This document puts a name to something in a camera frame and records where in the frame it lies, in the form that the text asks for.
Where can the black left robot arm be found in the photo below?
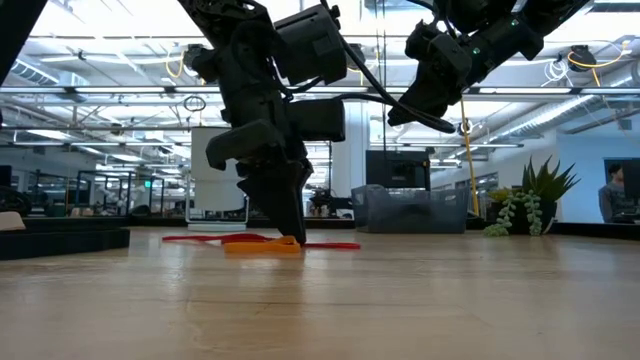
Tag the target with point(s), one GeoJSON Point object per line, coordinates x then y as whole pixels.
{"type": "Point", "coordinates": [240, 60]}

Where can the potted succulent plant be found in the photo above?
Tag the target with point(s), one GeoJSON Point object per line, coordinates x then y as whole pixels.
{"type": "Point", "coordinates": [547, 187]}

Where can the clear acrylic cup stand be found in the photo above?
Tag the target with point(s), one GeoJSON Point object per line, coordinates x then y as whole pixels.
{"type": "Point", "coordinates": [217, 227]}

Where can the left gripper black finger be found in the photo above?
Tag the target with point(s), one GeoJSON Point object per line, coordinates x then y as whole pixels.
{"type": "Point", "coordinates": [280, 200]}
{"type": "Point", "coordinates": [305, 172]}

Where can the clear grey plastic bin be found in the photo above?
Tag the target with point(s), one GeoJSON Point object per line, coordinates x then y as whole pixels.
{"type": "Point", "coordinates": [450, 210]}

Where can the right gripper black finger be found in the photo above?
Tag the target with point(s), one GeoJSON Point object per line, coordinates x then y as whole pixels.
{"type": "Point", "coordinates": [420, 97]}

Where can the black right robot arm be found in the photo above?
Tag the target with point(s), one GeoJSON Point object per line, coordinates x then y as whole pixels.
{"type": "Point", "coordinates": [550, 15]}

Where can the white tumbler cup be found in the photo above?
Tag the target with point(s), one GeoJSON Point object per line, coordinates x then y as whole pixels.
{"type": "Point", "coordinates": [215, 192]}

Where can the person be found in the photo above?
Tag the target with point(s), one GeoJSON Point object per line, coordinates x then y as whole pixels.
{"type": "Point", "coordinates": [615, 200]}

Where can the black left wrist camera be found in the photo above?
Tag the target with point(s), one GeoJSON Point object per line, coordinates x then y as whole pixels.
{"type": "Point", "coordinates": [315, 120]}

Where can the orange rubber band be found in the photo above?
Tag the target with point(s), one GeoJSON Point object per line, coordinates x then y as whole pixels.
{"type": "Point", "coordinates": [260, 247]}

